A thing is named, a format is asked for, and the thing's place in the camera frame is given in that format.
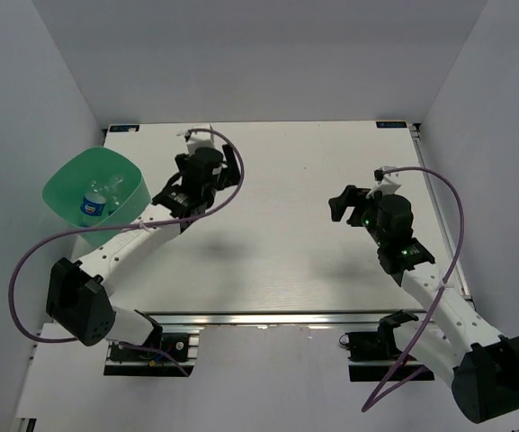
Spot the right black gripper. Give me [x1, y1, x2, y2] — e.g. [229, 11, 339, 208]
[327, 185, 387, 248]

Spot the blue label bottle white cap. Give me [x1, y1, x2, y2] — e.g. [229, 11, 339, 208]
[104, 175, 124, 215]

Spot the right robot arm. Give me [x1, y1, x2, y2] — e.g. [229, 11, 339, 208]
[328, 185, 519, 423]

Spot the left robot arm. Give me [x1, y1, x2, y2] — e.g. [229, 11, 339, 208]
[46, 144, 245, 359]

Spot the green plastic bin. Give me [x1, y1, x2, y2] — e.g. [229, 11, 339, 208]
[42, 148, 151, 230]

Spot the right blue table sticker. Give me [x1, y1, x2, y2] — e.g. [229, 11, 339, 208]
[375, 121, 407, 129]

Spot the blue table sticker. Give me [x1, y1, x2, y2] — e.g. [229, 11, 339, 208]
[108, 124, 139, 133]
[375, 121, 407, 129]

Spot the left blue table sticker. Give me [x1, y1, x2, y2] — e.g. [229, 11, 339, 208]
[108, 124, 139, 133]

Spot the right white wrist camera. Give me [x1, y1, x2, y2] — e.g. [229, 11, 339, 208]
[366, 166, 401, 199]

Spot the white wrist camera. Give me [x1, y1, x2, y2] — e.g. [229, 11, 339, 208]
[366, 166, 401, 199]
[182, 123, 216, 156]

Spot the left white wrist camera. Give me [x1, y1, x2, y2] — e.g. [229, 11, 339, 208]
[182, 123, 216, 156]

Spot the aluminium table frame rail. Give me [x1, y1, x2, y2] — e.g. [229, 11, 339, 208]
[112, 121, 452, 324]

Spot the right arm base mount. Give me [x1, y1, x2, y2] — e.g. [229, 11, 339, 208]
[338, 310, 419, 383]

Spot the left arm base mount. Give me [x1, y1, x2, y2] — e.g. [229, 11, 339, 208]
[103, 331, 199, 378]

